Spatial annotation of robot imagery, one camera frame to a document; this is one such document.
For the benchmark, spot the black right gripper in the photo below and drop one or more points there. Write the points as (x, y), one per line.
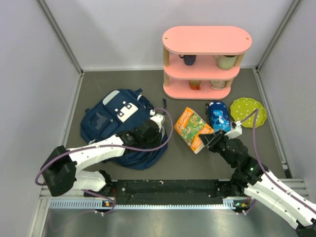
(211, 140)

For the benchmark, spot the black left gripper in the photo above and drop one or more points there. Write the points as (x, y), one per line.
(158, 135)

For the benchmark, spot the orange Treehouse book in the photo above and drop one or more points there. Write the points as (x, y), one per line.
(189, 126)

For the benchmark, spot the navy blue backpack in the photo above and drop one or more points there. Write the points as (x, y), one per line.
(120, 110)

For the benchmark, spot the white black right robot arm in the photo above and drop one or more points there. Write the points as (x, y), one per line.
(253, 179)

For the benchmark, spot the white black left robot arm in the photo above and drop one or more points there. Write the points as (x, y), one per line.
(64, 170)

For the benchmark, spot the blue dinosaur pencil case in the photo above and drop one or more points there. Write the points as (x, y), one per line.
(217, 115)

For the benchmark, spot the green polka dot plate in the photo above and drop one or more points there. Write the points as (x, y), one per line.
(243, 107)

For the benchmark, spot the patterned flower-shaped bowl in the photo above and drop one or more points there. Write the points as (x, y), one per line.
(218, 84)

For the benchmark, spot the orange cup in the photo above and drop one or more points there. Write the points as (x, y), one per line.
(194, 84)

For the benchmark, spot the pink three-tier shelf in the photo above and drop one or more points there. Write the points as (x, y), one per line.
(204, 42)

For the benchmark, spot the pale green mug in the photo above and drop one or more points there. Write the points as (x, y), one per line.
(225, 62)

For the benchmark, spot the dark blue mug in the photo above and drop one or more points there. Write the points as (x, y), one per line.
(189, 60)

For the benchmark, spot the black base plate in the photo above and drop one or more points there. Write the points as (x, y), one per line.
(170, 192)

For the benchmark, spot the aluminium frame rail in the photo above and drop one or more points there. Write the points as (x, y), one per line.
(77, 199)

